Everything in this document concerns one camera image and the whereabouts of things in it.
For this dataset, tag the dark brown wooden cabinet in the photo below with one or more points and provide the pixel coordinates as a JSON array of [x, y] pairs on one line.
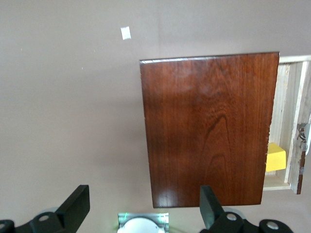
[[206, 133]]

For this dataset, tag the small square tape patch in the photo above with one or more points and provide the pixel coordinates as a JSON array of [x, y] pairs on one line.
[[126, 33]]

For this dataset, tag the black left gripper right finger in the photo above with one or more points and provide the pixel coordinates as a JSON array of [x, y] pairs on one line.
[[213, 218]]

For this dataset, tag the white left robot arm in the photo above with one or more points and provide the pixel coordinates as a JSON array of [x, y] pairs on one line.
[[139, 227]]

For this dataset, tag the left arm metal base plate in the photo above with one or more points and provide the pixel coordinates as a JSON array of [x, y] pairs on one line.
[[163, 218]]

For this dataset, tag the yellow block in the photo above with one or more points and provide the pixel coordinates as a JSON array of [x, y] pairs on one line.
[[275, 157]]

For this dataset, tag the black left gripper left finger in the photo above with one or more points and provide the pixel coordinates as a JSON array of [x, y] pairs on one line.
[[68, 213]]

